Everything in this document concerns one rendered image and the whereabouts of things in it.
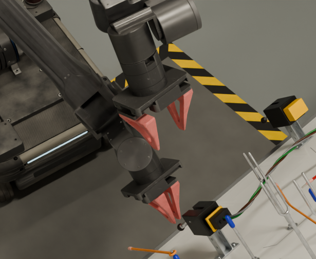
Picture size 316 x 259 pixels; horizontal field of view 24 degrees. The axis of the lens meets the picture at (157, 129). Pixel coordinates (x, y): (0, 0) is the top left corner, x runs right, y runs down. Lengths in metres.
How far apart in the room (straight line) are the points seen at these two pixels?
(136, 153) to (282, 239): 0.26
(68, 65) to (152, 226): 1.35
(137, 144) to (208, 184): 1.39
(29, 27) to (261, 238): 0.50
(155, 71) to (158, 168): 0.26
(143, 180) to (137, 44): 0.32
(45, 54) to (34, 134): 1.24
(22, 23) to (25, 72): 1.38
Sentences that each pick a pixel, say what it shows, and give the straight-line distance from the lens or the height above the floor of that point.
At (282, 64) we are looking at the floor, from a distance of 2.90.
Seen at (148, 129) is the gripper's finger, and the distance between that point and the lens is 1.08.
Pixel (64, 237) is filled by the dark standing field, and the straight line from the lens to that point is 2.47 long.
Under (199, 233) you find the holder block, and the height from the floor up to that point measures 1.10.
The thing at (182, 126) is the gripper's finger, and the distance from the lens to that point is 1.15.
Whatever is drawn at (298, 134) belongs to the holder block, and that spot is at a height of 0.94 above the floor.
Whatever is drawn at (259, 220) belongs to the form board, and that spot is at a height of 1.06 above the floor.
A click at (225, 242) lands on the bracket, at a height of 1.07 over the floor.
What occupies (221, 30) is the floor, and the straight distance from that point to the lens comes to 2.98.
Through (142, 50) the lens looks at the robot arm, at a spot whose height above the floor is 1.41.
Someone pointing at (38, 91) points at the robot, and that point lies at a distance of 2.48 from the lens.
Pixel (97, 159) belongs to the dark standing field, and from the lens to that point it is 2.61.
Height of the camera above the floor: 2.20
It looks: 55 degrees down
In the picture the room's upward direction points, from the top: straight up
